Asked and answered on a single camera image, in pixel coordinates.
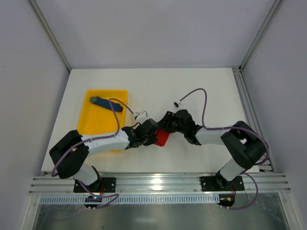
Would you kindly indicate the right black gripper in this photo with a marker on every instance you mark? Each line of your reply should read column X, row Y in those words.
column 168, row 123

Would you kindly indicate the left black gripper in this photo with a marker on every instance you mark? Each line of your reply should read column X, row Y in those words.
column 150, row 135

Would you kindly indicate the red paper napkin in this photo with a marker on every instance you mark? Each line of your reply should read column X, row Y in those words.
column 162, row 137

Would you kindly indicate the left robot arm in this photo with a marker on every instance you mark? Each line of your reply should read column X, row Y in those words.
column 70, row 153

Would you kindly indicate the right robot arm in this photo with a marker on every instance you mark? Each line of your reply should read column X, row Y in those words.
column 245, row 146

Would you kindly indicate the yellow plastic tray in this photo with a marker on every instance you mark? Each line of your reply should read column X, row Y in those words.
column 96, row 120

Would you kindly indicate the blue pouch in tray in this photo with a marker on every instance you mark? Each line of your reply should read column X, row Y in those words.
column 107, row 104

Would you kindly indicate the left controller board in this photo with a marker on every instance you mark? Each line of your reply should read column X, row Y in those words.
column 92, row 202

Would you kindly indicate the controller board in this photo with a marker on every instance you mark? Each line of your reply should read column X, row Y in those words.
column 92, row 202
column 226, row 200

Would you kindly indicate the right controller board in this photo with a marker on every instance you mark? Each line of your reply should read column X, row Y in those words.
column 226, row 200

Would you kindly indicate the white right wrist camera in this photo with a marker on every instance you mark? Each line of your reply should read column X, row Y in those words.
column 178, row 105

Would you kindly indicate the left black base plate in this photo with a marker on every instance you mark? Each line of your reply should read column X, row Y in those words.
column 104, row 185

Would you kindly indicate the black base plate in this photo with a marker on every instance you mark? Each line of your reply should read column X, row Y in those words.
column 211, row 184
column 104, row 185

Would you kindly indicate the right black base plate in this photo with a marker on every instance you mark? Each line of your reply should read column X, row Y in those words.
column 211, row 184

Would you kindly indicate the slotted cable duct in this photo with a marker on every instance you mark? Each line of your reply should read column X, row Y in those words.
column 133, row 199

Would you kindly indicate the right aluminium side rail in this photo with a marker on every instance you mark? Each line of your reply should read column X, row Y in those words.
column 248, row 107

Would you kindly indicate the aluminium front rail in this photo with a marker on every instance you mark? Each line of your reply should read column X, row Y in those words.
column 162, row 183

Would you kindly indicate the left aluminium frame post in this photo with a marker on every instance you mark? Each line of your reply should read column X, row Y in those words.
column 47, row 29

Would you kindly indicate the aluminium frame post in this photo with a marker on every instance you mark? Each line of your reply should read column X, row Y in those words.
column 261, row 32
column 47, row 29

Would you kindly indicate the right aluminium frame post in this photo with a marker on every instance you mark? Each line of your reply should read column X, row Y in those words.
column 261, row 32

